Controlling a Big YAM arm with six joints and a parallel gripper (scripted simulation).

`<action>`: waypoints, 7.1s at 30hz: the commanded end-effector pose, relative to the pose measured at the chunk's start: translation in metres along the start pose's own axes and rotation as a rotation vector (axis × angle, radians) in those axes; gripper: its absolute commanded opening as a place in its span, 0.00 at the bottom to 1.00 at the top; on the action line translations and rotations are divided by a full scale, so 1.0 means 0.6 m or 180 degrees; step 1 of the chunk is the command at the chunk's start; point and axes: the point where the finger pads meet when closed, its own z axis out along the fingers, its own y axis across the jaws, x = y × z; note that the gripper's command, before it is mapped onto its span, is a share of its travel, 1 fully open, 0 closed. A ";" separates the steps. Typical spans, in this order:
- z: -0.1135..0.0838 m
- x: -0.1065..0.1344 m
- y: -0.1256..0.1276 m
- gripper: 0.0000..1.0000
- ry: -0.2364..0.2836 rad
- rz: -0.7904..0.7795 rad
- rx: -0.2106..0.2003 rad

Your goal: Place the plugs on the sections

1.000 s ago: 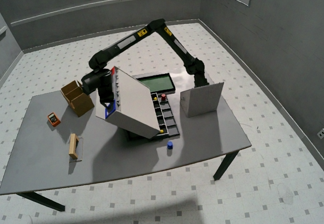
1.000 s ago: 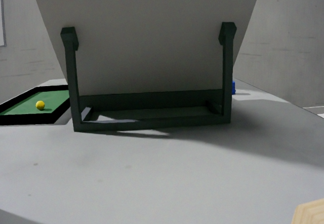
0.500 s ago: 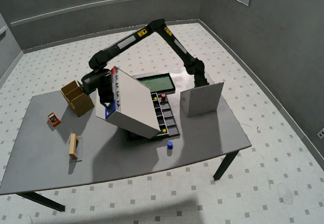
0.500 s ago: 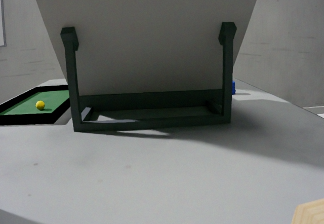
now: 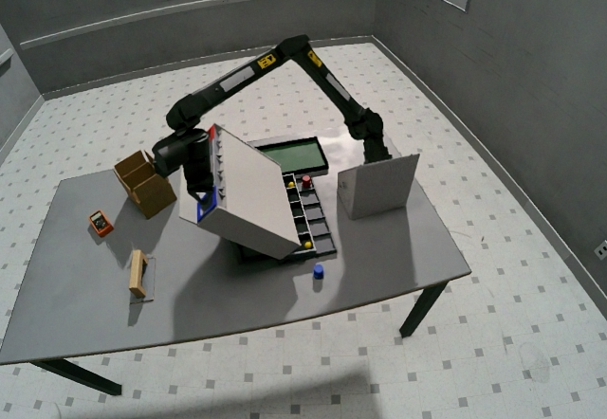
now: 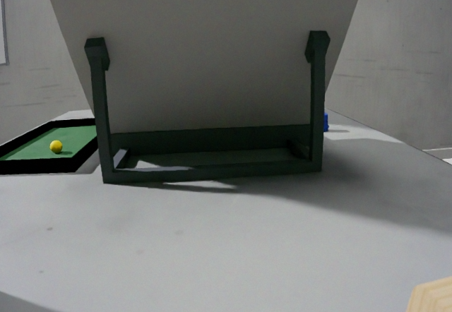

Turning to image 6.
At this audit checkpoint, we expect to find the green tray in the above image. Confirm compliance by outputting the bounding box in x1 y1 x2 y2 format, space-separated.
0 118 98 175

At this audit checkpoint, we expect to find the blue round cap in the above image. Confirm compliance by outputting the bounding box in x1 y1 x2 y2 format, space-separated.
323 113 329 132

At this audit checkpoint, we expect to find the dark green u-shaped stand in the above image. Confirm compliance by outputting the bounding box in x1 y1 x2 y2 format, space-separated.
84 30 331 184

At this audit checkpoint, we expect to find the yellow ball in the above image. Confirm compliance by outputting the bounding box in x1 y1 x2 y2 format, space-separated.
50 140 62 153

